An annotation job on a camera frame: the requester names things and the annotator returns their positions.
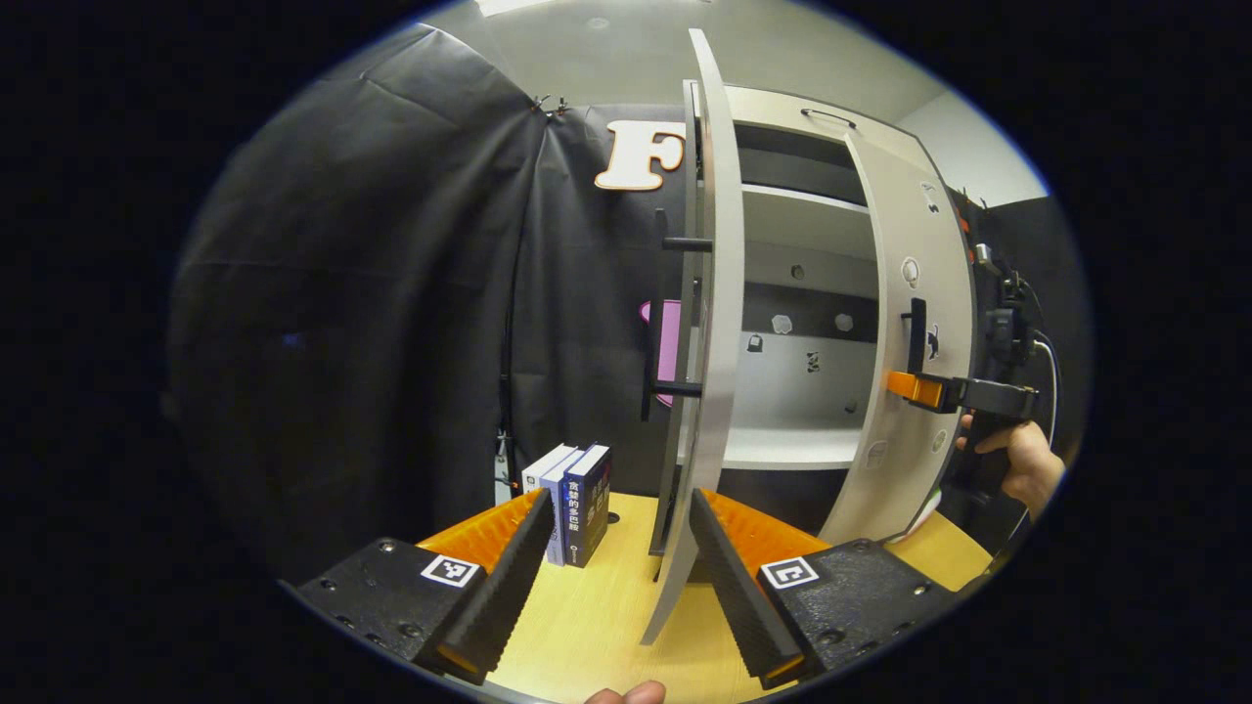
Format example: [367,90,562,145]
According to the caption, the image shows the white cabinet drawer front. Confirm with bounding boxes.
[724,86,930,172]

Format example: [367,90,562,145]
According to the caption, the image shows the white cabinet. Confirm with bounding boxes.
[650,78,979,588]

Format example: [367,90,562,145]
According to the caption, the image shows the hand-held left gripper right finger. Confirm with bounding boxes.
[690,487,964,690]

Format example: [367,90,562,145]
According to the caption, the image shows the dark blue book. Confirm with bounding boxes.
[564,445,613,569]

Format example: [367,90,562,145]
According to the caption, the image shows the black door handle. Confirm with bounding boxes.
[902,298,928,375]
[641,208,715,423]

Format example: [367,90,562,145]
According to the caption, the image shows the white cabinet shelf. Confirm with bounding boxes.
[740,183,873,260]

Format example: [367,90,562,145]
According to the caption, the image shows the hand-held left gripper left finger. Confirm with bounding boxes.
[279,487,557,685]

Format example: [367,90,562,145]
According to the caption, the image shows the white cabinet door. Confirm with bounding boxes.
[641,27,746,646]
[820,132,979,546]

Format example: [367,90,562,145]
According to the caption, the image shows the white cable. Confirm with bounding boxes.
[1032,332,1062,451]

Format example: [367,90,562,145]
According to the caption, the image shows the white book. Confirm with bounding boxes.
[520,443,580,509]

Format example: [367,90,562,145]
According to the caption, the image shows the light blue book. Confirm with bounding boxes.
[540,448,588,566]

